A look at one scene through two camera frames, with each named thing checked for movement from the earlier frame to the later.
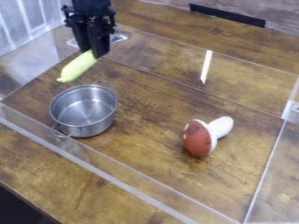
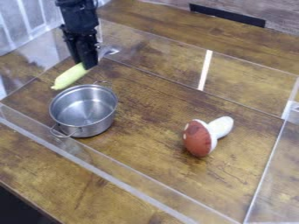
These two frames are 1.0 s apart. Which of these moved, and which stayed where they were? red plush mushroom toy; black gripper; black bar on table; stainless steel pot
Moved: black gripper
Stayed: stainless steel pot; red plush mushroom toy; black bar on table
